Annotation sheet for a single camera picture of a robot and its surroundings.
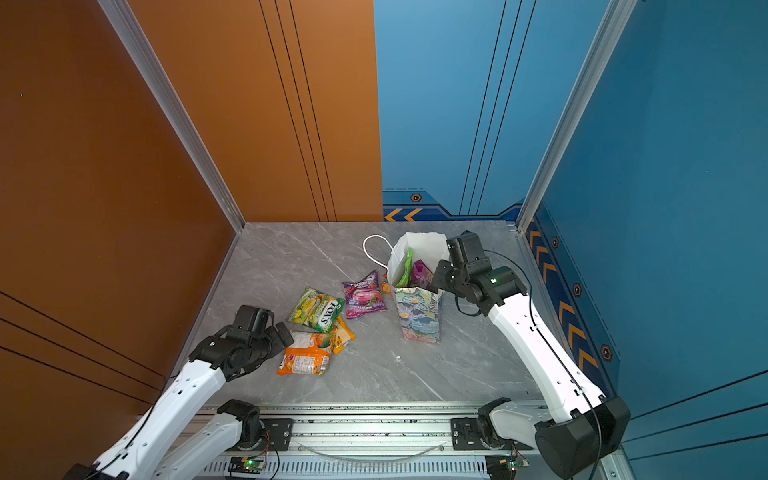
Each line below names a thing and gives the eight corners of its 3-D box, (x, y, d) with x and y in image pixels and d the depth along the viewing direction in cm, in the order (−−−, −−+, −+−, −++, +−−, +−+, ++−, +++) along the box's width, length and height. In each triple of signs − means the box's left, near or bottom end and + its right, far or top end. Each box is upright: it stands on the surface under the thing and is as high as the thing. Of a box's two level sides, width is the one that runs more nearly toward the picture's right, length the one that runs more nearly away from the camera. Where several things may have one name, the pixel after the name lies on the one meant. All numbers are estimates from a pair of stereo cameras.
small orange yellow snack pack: (336, 355, 88) (335, 353, 87) (320, 332, 93) (319, 329, 91) (357, 339, 91) (356, 337, 90) (341, 318, 96) (340, 315, 95)
